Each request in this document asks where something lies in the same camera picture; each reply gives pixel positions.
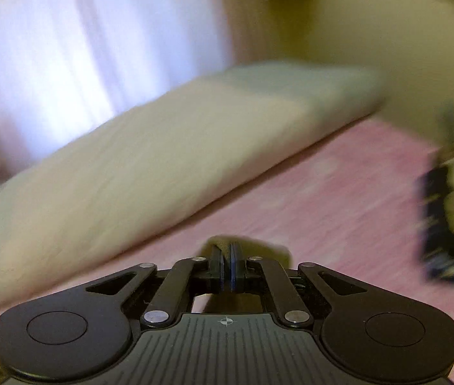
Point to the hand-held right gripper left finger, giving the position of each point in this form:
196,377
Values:
219,269

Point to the pink drape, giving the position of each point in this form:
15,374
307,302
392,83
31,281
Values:
241,28

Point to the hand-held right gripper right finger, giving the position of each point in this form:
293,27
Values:
234,269

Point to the cream and grey quilt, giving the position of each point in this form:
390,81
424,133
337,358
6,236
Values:
162,156

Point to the pink floral blanket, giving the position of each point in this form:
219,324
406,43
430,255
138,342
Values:
331,208

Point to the dark blue patterned bag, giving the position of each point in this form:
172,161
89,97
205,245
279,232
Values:
437,228

